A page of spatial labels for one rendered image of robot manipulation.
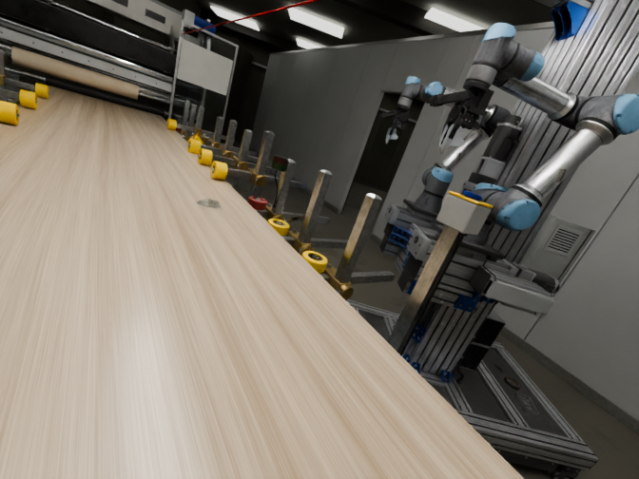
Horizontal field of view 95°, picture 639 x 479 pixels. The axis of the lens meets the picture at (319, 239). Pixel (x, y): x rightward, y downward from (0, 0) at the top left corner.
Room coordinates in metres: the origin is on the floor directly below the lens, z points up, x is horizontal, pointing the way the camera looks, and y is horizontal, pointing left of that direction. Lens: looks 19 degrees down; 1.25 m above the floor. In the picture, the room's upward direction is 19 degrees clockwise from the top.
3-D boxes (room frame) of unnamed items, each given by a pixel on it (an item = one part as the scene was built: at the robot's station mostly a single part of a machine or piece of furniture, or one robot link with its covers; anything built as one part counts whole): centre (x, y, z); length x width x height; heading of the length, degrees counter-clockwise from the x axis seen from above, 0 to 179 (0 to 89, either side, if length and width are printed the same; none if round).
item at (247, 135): (1.61, 0.54, 0.90); 0.03 x 0.03 x 0.48; 41
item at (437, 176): (1.73, -0.53, 1.20); 0.13 x 0.12 x 0.14; 179
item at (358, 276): (0.94, -0.16, 0.82); 0.43 x 0.03 x 0.04; 131
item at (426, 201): (1.72, -0.53, 1.09); 0.15 x 0.15 x 0.10
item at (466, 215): (0.65, -0.28, 1.18); 0.07 x 0.07 x 0.08; 41
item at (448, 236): (0.65, -0.28, 0.92); 0.05 x 0.04 x 0.45; 41
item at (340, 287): (0.87, -0.09, 0.82); 0.13 x 0.06 x 0.05; 41
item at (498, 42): (1.03, -0.30, 1.61); 0.09 x 0.08 x 0.11; 103
